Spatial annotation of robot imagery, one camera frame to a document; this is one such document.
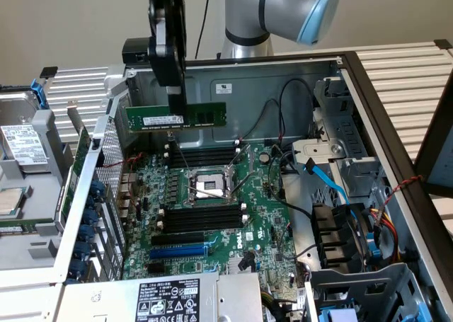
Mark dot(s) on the green RAM stick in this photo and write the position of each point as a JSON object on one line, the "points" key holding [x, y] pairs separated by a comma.
{"points": [[205, 115], [17, 229]]}

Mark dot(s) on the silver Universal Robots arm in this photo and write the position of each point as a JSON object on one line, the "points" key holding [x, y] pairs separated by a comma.
{"points": [[255, 10]]}

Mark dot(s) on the RAM slot white latches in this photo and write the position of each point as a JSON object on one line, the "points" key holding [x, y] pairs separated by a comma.
{"points": [[198, 211], [223, 158], [198, 221], [223, 149]]}

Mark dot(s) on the black box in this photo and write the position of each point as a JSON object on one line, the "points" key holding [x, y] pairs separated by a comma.
{"points": [[134, 47]]}

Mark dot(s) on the white case sticker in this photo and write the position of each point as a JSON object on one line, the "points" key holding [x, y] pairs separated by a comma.
{"points": [[223, 88]]}

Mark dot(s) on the open metal PC case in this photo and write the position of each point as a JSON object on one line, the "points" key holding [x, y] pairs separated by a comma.
{"points": [[255, 74]]}

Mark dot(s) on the green graphics card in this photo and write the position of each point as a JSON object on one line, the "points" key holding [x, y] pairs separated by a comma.
{"points": [[84, 141]]}

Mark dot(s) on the metal socket cover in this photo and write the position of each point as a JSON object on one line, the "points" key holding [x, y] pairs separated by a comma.
{"points": [[250, 159]]}

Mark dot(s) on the CPU socket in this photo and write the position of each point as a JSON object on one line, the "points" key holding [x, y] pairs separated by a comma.
{"points": [[209, 184]]}

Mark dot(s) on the black table end cap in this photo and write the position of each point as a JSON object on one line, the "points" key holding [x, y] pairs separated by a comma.
{"points": [[49, 71], [442, 44]]}

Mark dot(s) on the round coin cell battery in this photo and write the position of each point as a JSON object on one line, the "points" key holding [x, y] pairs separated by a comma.
{"points": [[264, 157]]}

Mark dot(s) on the blue disk caddy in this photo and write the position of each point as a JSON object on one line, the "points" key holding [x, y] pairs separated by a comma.
{"points": [[39, 92]]}

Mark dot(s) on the blue card retention clip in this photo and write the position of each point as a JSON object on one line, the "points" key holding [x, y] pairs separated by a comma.
{"points": [[81, 251], [90, 216], [95, 191], [86, 233], [76, 269]]}

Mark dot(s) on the green Dell motherboard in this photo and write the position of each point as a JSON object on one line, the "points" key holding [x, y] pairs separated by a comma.
{"points": [[263, 208]]}

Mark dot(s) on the silver hard disk white label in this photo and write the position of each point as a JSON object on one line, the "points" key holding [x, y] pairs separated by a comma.
{"points": [[24, 145]]}

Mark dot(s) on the long black expansion slot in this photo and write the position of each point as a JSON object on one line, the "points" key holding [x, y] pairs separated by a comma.
{"points": [[177, 239]]}

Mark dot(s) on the grey drive tray assembly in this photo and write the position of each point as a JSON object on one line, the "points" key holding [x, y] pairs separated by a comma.
{"points": [[42, 194]]}

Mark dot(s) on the blue expansion slot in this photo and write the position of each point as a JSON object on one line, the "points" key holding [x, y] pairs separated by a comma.
{"points": [[177, 253]]}

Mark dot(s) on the silver metal disk bay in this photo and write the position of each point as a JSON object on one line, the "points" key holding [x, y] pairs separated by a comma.
{"points": [[354, 131]]}

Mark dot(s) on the short black expansion slot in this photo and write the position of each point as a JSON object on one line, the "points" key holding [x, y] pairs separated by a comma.
{"points": [[155, 269]]}

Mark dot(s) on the silver chipset heatsink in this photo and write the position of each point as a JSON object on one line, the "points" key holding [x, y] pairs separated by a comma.
{"points": [[233, 265]]}

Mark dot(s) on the silver CPU chip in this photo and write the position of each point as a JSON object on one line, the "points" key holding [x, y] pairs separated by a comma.
{"points": [[10, 201]]}

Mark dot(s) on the black fan shroud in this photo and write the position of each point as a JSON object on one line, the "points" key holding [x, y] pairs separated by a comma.
{"points": [[329, 226]]}

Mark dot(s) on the grey power supply unit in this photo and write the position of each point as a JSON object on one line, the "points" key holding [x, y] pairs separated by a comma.
{"points": [[233, 297]]}

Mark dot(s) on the black framed panel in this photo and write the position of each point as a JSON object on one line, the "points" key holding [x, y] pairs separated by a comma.
{"points": [[435, 124]]}

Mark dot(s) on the blue plastic fan clip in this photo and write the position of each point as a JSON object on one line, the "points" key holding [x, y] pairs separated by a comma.
{"points": [[374, 253]]}

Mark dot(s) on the dark grey drive cage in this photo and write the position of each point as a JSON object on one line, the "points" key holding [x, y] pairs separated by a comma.
{"points": [[371, 283]]}

